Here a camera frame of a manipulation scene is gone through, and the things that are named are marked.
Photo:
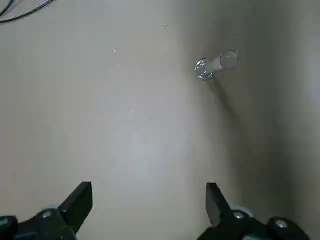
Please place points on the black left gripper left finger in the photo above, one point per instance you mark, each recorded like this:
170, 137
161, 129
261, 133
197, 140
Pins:
70, 215

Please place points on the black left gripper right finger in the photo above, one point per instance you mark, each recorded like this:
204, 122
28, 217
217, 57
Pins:
217, 207

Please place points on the clear glass graduated cylinder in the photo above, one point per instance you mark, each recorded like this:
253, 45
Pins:
215, 63

